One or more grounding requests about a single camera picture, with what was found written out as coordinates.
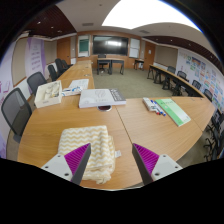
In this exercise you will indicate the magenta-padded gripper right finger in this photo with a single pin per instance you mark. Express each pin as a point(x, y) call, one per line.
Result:
point(155, 163)

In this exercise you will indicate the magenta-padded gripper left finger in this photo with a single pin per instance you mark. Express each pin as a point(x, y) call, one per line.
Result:
point(70, 163)

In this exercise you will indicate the cream zigzag striped towel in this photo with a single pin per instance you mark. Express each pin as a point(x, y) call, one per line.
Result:
point(96, 143)

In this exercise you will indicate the green booklet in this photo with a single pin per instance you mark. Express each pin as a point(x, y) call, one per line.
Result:
point(175, 111)

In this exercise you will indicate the pack of markers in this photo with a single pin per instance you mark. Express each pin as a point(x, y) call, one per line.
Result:
point(150, 105)

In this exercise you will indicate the open white cardboard tray box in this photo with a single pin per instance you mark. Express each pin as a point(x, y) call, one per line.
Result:
point(46, 101)

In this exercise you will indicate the group of black chairs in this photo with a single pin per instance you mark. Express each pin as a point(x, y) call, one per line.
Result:
point(215, 133)

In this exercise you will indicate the large flat white box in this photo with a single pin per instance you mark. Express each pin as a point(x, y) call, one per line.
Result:
point(98, 98)

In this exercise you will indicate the blue and white packet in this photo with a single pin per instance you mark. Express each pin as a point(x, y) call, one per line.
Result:
point(71, 91)

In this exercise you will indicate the black mesh office chair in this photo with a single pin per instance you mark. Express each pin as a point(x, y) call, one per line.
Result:
point(36, 81)
point(15, 110)

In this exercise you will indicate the white paper sheet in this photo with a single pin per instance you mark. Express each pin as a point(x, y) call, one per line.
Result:
point(80, 83)

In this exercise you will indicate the long wooden side table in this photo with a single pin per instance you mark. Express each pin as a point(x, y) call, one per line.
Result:
point(173, 80)

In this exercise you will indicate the row of black office chairs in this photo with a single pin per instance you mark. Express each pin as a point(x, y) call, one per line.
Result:
point(59, 66)

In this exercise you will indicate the small dark side desk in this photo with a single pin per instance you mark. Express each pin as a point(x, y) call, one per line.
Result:
point(139, 61)

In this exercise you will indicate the brown wooden door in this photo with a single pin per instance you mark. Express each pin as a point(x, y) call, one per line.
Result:
point(63, 50)
point(149, 55)

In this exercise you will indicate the wooden desk with black legs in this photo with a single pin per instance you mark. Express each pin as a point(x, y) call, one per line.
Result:
point(111, 60)

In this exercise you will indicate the white whiteboard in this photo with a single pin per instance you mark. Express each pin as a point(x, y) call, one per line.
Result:
point(134, 47)

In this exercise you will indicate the green-faced whiteboard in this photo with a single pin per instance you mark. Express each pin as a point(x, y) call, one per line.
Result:
point(83, 46)

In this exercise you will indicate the bright ceiling light panel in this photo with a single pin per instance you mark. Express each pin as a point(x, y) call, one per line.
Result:
point(146, 13)

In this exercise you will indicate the large black wall screen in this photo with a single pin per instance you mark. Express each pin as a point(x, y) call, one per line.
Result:
point(110, 45)

